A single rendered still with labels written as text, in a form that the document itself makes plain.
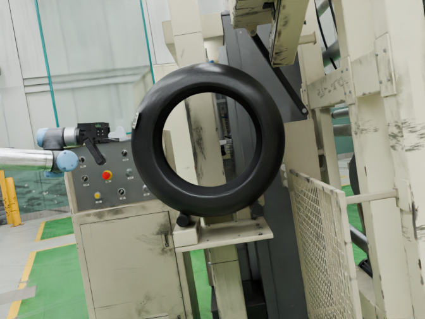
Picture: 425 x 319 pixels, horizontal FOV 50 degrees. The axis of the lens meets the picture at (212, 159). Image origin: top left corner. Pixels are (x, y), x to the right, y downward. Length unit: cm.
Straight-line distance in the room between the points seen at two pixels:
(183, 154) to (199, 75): 356
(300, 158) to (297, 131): 12
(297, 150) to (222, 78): 54
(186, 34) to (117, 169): 83
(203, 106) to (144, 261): 91
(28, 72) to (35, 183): 244
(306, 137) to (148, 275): 112
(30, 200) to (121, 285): 834
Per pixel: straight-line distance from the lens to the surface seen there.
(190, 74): 167
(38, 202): 1079
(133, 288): 255
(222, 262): 213
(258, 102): 166
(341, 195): 124
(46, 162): 170
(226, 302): 219
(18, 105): 1083
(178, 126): 519
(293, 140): 201
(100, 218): 250
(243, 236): 175
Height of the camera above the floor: 120
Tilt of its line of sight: 3 degrees down
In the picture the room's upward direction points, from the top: 9 degrees counter-clockwise
